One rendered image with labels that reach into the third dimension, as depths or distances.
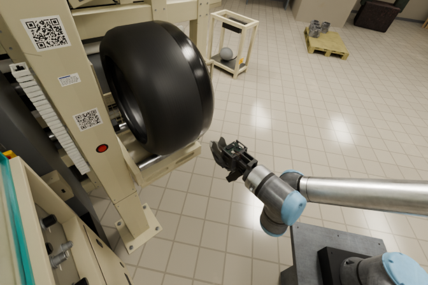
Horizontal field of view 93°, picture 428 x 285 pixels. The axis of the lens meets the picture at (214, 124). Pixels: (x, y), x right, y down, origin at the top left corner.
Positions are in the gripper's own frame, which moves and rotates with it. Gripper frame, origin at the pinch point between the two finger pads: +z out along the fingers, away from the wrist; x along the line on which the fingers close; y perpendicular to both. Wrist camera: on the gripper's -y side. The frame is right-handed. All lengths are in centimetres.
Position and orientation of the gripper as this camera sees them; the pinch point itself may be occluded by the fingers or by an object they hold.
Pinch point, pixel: (212, 144)
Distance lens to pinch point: 79.0
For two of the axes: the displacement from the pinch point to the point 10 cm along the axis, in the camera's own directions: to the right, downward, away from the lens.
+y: 0.2, -7.6, -6.4
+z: -6.5, -5.0, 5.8
